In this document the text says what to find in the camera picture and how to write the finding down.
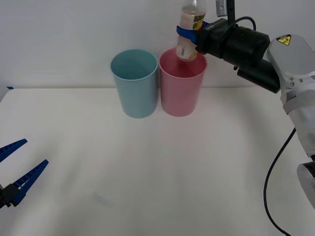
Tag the silver-grey and black right arm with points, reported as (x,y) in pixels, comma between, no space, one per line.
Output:
(286,61)

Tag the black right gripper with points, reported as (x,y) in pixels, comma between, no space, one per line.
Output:
(216,39)

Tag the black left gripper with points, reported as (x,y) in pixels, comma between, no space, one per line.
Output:
(3,195)

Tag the clear bottle with red cap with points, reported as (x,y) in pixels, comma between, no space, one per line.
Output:
(190,22)

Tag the pale blue plastic bin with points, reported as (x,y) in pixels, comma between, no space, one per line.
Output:
(136,86)

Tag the pink plastic bin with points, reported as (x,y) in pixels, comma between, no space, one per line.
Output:
(180,93)

